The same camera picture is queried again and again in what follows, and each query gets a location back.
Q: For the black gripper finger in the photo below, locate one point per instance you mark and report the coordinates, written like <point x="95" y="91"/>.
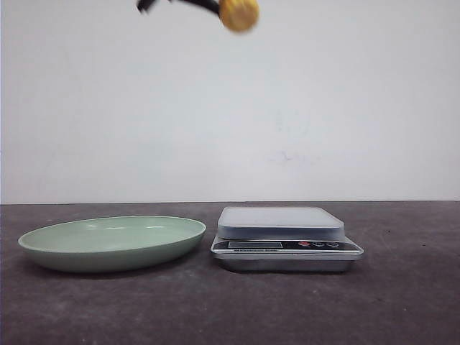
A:
<point x="208" y="5"/>

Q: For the yellow corn cob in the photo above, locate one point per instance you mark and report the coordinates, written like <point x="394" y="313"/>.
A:
<point x="238" y="15"/>

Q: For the silver digital kitchen scale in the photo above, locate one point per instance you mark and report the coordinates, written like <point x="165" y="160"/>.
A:
<point x="283" y="239"/>

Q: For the green round plate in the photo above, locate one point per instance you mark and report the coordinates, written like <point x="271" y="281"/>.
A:
<point x="112" y="244"/>

